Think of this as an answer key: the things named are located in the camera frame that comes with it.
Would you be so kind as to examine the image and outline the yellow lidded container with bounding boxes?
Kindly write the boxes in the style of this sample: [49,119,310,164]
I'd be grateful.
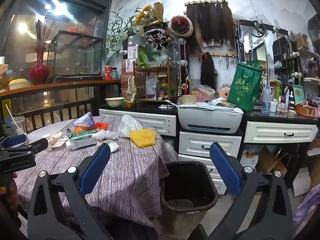
[9,78,28,90]

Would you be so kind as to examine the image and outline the red fur-trimmed hat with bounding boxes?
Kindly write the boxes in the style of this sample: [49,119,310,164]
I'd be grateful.
[167,15,194,38]

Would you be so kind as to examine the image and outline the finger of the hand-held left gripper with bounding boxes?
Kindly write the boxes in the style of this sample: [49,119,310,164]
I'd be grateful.
[25,137,49,154]
[6,133,28,148]

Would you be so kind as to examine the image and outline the vanity mirror with bulbs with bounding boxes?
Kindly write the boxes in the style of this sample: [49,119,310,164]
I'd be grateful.
[120,21,190,98]
[234,17,320,85]

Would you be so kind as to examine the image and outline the purple plastic bag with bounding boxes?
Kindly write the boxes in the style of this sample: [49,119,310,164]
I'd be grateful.
[73,112,96,129]

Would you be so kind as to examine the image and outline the wooden shelf rack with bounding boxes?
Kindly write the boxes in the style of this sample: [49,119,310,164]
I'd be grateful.
[132,59,180,102]

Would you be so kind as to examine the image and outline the large green leaves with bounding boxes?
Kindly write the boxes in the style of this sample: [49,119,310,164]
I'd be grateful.
[138,47,155,68]

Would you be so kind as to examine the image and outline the purple striped tablecloth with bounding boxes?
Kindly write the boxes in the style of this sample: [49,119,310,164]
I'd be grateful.
[12,116,173,228]

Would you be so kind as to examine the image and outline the dried flower branches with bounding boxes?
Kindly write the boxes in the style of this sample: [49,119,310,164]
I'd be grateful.
[31,17,59,48]

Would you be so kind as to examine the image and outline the brown cardboard box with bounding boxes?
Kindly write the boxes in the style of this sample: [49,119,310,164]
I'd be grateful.
[120,72,137,98]

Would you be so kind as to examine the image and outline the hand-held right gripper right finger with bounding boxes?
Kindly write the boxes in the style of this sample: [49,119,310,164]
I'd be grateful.
[207,142,293,240]

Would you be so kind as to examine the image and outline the dark packet with white label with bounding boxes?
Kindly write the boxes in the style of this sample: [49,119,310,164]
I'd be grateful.
[145,74,158,100]

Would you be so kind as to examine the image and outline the cream bowl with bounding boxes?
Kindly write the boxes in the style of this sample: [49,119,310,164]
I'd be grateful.
[105,97,126,107]

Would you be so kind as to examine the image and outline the dark brown trash bin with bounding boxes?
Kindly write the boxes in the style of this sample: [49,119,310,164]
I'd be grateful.
[160,160,219,240]

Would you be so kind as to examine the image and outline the black wooden railing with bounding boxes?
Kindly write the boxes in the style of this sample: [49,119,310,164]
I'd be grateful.
[0,97,97,133]

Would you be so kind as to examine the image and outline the yellow foam net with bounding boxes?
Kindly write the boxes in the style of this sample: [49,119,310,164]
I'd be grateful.
[129,129,157,148]

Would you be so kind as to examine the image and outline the green tote bag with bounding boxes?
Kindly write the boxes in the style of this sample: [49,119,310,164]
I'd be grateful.
[227,60,262,112]

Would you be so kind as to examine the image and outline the sunflower bouquet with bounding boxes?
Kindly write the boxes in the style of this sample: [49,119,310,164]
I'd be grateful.
[134,2,164,27]

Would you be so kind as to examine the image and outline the rack of hair extensions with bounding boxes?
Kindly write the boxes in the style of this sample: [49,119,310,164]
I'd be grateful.
[184,0,234,48]

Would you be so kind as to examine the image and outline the person's left hand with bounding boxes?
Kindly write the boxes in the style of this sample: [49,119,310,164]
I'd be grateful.
[0,174,19,228]

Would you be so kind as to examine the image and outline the white stapler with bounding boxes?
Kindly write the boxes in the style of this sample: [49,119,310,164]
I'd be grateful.
[159,100,178,109]

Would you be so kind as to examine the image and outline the wooden basket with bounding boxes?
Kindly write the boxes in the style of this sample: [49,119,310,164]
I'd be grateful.
[295,104,316,117]

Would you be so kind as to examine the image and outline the green bamboo plant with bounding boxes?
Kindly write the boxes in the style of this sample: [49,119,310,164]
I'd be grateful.
[102,6,142,58]

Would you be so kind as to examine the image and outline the black framed glass terrarium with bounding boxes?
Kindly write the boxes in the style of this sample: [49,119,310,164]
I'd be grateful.
[47,30,103,78]

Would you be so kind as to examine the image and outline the large tape roll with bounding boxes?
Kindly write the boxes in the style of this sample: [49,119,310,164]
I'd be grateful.
[182,95,198,105]

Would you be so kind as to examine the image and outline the black hanging wig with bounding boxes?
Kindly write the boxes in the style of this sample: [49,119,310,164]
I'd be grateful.
[199,52,218,92]

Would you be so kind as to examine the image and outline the clear plastic cup with straw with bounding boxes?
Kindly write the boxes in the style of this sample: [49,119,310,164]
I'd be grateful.
[5,104,28,144]

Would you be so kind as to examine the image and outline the white bag with yellow cartoon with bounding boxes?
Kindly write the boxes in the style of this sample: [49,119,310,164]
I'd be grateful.
[242,150,258,165]

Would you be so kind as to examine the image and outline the white drawer unit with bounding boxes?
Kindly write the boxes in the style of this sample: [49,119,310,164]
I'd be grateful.
[178,131,242,195]

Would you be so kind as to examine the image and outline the framed sunflower picture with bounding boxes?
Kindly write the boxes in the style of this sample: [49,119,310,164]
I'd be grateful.
[292,84,305,105]

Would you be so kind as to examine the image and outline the beige snack bag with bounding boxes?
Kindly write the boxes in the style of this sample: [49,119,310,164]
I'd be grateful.
[125,76,137,108]

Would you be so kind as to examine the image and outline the cardboard boxes under desk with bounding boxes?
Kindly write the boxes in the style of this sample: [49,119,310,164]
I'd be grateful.
[256,146,288,175]

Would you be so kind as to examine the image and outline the red vase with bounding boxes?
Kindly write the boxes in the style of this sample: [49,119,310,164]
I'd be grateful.
[30,47,50,85]

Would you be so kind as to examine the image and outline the white printer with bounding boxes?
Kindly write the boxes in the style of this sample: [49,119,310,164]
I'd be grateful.
[177,106,243,133]

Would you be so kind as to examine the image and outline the green white tissue pack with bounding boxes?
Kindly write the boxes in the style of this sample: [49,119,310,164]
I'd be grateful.
[65,130,100,150]

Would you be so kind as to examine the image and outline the ornate beaded headdress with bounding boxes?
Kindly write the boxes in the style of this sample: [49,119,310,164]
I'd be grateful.
[144,27,175,52]

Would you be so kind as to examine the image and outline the white tissue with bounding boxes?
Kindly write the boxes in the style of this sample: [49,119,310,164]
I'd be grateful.
[41,131,68,152]

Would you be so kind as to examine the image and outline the white striped wrapper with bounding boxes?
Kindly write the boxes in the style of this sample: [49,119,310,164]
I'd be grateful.
[96,140,120,153]

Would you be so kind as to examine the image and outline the clear water bottle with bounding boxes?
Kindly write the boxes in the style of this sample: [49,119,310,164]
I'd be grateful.
[262,85,272,114]

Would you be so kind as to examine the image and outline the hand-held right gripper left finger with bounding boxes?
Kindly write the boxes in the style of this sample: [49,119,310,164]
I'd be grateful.
[27,142,115,240]

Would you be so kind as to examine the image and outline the clear plastic bag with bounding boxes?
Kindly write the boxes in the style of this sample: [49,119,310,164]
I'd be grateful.
[191,84,217,102]

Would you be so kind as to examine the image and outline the pink printed box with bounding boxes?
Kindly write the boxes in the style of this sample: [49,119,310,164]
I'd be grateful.
[127,45,140,59]
[124,58,138,73]

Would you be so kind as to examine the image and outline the white plastic bag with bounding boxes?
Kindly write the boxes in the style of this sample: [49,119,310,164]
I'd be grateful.
[117,114,143,138]

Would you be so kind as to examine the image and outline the white drawer with black handle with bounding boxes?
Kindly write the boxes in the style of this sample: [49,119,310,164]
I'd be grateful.
[244,121,318,144]

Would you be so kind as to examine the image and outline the long white cabinet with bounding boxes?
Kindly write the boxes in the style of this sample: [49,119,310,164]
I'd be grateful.
[99,109,177,137]

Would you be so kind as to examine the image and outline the pile of papers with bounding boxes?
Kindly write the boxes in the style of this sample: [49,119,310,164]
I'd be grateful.
[197,97,244,111]

